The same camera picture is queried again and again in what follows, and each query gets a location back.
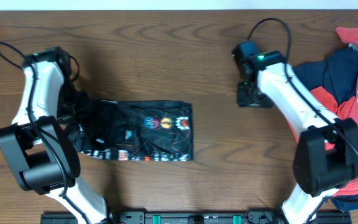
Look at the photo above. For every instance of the navy blue garment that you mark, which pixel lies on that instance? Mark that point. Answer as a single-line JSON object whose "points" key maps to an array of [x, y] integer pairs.
{"points": [[334, 83]]}

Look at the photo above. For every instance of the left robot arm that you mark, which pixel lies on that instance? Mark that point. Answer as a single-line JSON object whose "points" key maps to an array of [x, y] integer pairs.
{"points": [[37, 149]]}

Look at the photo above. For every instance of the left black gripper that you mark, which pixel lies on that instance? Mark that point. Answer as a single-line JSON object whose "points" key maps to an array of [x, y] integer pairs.
{"points": [[81, 104]]}

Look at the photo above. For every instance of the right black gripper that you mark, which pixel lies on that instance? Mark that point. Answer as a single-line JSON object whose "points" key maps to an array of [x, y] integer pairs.
{"points": [[244, 99]]}

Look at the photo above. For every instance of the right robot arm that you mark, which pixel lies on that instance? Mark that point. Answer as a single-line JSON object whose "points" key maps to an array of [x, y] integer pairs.
{"points": [[326, 159]]}

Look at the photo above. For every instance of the black orange-patterned cycling jersey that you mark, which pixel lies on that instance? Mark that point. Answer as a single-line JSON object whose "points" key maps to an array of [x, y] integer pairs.
{"points": [[135, 131]]}

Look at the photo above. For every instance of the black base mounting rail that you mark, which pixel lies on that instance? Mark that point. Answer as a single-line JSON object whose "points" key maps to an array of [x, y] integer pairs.
{"points": [[251, 217]]}

